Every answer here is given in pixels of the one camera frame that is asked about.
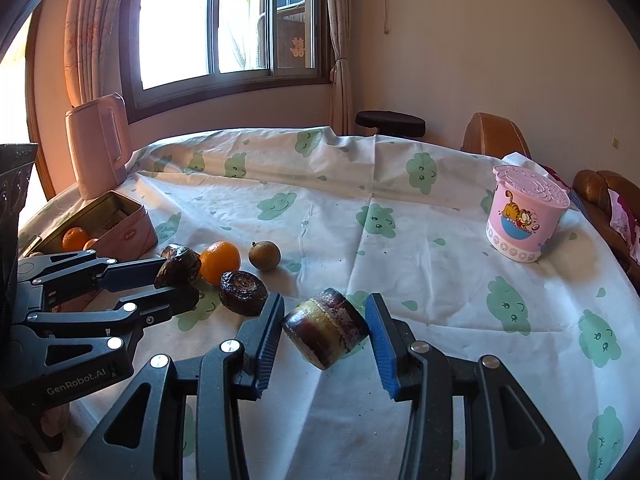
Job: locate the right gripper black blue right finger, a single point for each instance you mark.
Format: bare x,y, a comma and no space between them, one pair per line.
505,436

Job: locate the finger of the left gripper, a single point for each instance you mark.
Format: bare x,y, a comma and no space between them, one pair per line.
154,306
69,281

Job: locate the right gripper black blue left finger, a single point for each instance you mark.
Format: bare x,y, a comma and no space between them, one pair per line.
141,436

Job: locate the dark red date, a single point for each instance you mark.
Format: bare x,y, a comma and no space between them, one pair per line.
181,267

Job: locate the cut purple sugarcane piece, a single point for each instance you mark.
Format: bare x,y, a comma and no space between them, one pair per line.
325,327

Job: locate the orange in tin back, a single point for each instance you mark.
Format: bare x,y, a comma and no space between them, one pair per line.
74,239

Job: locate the orange in tin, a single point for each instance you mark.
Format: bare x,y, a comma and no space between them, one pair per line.
74,239
90,243

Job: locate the orange in tin front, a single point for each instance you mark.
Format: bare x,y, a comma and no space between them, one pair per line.
90,243

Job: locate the pink metal tin box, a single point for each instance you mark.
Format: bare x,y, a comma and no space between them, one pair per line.
122,225

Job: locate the orange on table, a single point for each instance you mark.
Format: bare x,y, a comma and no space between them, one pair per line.
217,259

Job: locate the dark water chestnut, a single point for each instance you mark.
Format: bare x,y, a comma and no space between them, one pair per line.
243,293

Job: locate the small brown longan fruit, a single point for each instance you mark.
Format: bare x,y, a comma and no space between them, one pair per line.
265,256

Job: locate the pink electric kettle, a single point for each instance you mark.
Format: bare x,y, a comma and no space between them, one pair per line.
100,147

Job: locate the white green cloud tablecloth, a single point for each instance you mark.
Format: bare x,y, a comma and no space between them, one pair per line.
406,219

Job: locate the pink cartoon cat cup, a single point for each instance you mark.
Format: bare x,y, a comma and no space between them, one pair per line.
524,213

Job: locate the left pink curtain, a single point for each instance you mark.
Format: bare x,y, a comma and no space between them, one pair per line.
89,25

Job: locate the pink curtain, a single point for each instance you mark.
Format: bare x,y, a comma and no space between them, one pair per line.
89,25
340,22

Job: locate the pink floral cloth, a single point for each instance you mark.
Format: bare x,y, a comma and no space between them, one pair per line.
624,223

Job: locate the brown leather sofa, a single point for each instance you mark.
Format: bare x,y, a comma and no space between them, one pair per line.
592,189

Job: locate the brown framed window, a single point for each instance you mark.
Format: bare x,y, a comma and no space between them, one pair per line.
179,52

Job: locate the brown leather armchair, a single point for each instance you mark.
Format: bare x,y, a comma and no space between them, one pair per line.
495,136

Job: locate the black round stool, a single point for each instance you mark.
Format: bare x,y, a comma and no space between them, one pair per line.
387,123

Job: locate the right pink curtain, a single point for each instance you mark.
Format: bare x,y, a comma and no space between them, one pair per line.
340,22

